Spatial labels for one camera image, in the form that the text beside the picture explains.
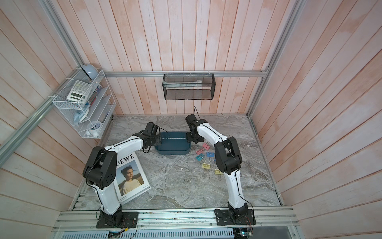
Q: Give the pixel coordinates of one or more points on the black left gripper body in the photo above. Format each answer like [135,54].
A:
[156,140]

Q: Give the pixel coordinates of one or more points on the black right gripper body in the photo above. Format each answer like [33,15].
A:
[190,138]

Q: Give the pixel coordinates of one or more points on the pink binder clip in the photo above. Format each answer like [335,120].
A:
[206,146]
[200,151]

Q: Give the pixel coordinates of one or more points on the teal storage tray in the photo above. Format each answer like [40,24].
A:
[173,143]

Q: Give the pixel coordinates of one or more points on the yellow binder clip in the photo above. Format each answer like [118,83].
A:
[206,166]
[218,172]

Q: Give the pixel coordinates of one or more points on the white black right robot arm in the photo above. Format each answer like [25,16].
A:
[228,160]

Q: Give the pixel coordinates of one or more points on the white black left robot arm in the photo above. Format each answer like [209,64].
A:
[101,167]

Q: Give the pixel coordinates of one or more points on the Loewe magazine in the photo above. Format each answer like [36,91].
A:
[130,181]

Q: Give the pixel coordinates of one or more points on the papers in mesh basket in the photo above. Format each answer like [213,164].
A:
[184,84]

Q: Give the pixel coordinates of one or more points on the white tape roll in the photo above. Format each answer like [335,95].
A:
[94,128]

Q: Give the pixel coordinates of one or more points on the white calculator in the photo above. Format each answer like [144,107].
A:
[79,92]

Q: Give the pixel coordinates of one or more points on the black mesh wall basket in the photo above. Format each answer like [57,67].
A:
[206,92]

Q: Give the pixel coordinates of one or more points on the white wire wall shelf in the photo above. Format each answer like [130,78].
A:
[99,105]

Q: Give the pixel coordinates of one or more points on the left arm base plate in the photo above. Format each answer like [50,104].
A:
[118,220]

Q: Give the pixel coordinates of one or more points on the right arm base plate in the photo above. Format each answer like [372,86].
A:
[231,217]

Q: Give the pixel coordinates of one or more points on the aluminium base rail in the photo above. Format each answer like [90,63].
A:
[176,219]

